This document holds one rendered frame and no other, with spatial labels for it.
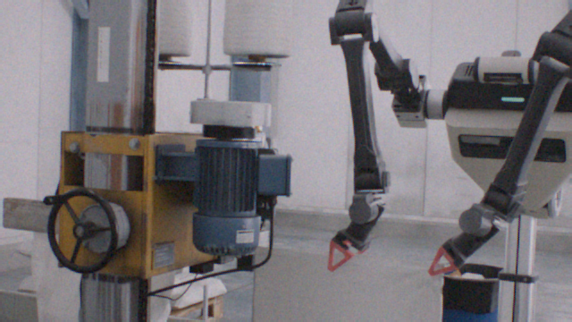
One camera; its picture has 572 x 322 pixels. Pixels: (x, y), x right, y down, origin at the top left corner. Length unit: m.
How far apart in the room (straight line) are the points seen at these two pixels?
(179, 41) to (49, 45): 5.87
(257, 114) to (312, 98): 8.97
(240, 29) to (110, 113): 0.35
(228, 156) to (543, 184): 1.03
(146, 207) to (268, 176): 0.27
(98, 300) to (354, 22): 0.86
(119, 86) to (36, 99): 5.91
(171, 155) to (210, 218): 0.17
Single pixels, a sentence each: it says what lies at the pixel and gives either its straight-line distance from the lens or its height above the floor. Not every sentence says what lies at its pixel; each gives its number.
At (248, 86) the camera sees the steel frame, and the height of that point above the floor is 1.78.
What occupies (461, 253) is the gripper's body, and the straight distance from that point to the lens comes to 2.03.
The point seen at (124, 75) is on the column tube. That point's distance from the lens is 1.88.
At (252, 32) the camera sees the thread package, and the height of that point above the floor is 1.58.
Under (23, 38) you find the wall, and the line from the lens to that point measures 7.67.
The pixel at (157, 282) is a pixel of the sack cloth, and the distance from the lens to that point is 2.38.
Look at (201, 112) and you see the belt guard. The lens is 1.82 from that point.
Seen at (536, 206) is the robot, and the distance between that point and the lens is 2.56.
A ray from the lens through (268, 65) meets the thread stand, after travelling 1.99.
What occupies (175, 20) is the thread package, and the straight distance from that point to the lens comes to 2.10.
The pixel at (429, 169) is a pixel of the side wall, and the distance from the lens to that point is 10.31.
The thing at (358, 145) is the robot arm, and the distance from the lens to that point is 2.05.
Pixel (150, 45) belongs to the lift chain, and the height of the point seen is 1.53.
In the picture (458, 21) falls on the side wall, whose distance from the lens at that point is 10.31.
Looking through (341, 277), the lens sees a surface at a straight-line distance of 2.10.
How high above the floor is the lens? 1.39
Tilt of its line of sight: 3 degrees down
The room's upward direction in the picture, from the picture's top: 2 degrees clockwise
